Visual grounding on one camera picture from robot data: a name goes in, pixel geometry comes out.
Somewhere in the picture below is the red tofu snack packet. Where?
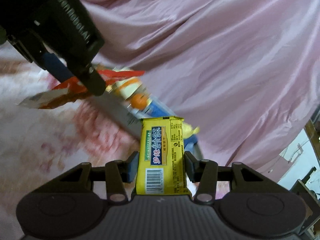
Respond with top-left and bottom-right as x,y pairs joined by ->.
19,64 -> 145,109

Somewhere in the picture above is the yellow biscuit packet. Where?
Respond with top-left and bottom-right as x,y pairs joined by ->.
136,120 -> 191,196

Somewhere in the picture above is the small orange mandarin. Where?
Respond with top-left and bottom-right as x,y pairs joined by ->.
130,93 -> 149,111

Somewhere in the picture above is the orange cream bread package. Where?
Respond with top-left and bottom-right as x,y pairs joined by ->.
106,77 -> 147,100

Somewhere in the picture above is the grey cardboard box tray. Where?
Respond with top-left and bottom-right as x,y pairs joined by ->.
88,92 -> 203,159

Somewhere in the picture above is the floral bed sheet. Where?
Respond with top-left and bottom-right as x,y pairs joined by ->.
1,44 -> 139,239

